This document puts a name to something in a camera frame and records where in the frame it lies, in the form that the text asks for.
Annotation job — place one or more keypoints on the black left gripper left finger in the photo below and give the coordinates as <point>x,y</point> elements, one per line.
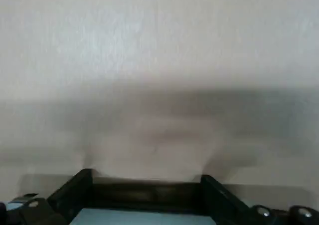
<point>62,200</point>

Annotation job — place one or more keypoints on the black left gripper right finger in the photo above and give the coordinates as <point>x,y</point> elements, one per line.
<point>224,202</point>

